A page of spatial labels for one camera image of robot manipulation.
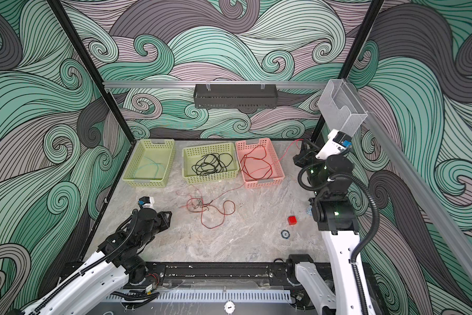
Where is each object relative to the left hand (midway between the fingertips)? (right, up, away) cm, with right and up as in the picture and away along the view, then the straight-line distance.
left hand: (170, 212), depth 80 cm
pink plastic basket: (+41, +20, +31) cm, 55 cm away
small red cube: (+53, -5, +7) cm, 53 cm away
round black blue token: (+49, -11, +4) cm, 50 cm away
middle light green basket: (+2, +24, +31) cm, 39 cm away
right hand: (+47, +29, -20) cm, 59 cm away
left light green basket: (-16, +26, +34) cm, 46 cm away
